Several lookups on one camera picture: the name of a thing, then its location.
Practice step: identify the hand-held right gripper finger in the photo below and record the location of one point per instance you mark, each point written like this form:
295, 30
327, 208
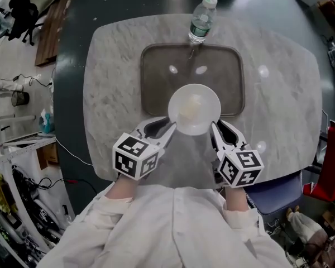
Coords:
218, 138
238, 135

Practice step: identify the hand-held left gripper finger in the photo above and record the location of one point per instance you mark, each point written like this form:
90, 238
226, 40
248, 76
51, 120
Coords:
156, 119
169, 134

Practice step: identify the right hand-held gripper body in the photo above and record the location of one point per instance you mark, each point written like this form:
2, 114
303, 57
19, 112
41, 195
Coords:
240, 167

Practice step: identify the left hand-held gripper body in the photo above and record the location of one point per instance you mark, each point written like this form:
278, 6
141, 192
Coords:
134, 158

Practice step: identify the white round plate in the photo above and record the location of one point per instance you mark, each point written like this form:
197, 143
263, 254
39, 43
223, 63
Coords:
209, 113

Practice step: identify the pale cream block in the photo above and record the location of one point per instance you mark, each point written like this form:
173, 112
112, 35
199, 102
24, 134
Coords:
190, 107

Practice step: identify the person's left forearm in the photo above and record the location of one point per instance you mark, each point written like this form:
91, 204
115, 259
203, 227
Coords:
120, 190

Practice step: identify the person's right forearm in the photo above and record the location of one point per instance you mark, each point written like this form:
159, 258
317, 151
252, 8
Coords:
237, 200

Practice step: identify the dark blue dining chair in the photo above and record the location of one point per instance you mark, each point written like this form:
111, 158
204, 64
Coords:
276, 194

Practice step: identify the grey marble dining table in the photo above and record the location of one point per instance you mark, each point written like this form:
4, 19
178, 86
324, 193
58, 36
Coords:
111, 93

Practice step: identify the person's white coat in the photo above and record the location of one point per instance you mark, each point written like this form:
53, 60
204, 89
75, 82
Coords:
162, 227

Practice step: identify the brown cardboard box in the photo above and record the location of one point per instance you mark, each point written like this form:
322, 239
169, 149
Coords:
48, 156

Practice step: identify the teal tissue pack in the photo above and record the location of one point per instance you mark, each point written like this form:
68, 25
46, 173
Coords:
47, 121

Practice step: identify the clear plastic water bottle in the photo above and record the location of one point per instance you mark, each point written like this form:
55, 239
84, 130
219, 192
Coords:
201, 21

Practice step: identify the white metal shelf rack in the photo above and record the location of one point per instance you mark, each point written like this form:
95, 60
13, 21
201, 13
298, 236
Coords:
22, 149

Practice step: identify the brown wooden pallet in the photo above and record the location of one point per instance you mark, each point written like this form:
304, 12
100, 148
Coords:
53, 32

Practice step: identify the black office chair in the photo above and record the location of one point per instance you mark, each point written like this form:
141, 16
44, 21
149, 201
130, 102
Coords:
22, 13

